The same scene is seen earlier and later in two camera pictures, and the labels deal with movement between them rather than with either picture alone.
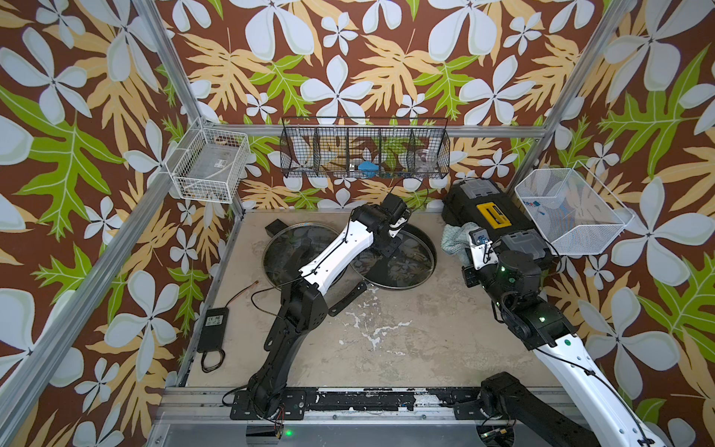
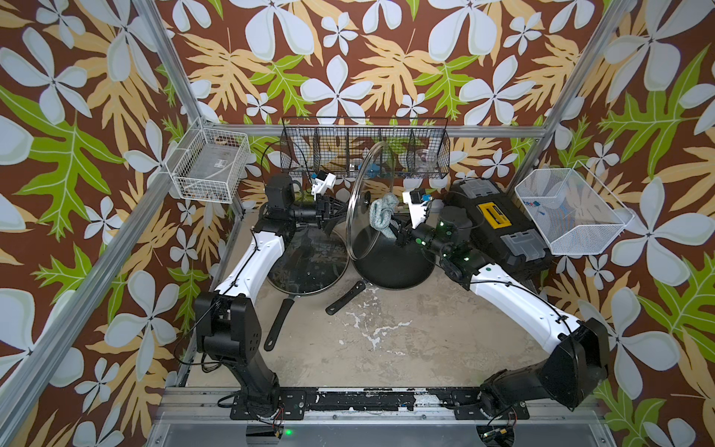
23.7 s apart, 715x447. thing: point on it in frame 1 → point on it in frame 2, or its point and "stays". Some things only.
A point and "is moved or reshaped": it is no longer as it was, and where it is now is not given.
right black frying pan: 410,264 stays
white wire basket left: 209,162 stays
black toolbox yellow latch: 487,204 stays
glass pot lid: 290,247 stays
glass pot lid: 409,265 → 370,194
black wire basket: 364,147 stays
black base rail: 444,403 stays
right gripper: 470,276 → 405,231
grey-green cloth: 455,240 is moved or reshaped
